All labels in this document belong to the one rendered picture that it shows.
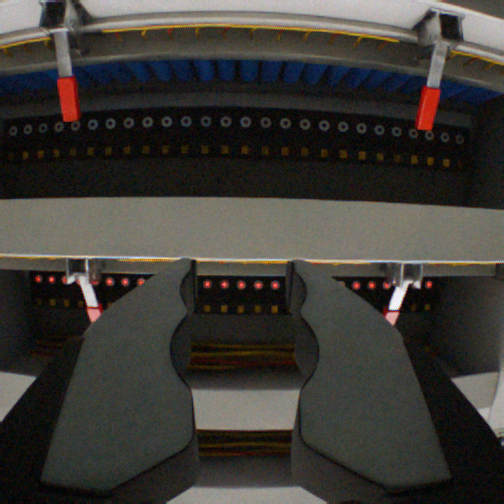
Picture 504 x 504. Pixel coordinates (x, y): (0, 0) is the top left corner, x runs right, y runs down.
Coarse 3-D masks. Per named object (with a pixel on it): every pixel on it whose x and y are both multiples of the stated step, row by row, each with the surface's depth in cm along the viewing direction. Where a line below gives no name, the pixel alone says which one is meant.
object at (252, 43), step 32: (128, 32) 28; (160, 32) 29; (192, 32) 29; (224, 32) 28; (256, 32) 29; (288, 32) 29; (352, 32) 27; (0, 64) 28; (32, 64) 28; (96, 64) 30; (352, 64) 30; (384, 64) 30; (448, 64) 30; (480, 64) 30
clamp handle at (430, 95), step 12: (444, 48) 25; (432, 60) 25; (444, 60) 25; (432, 72) 26; (432, 84) 27; (432, 96) 27; (420, 108) 28; (432, 108) 28; (420, 120) 28; (432, 120) 28
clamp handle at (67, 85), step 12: (60, 36) 23; (60, 48) 24; (60, 60) 25; (60, 72) 25; (72, 72) 26; (60, 84) 26; (72, 84) 26; (60, 96) 26; (72, 96) 26; (72, 108) 27; (72, 120) 28
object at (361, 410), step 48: (288, 288) 12; (336, 288) 11; (336, 336) 9; (384, 336) 9; (336, 384) 8; (384, 384) 8; (336, 432) 7; (384, 432) 7; (432, 432) 7; (336, 480) 6; (384, 480) 6; (432, 480) 6
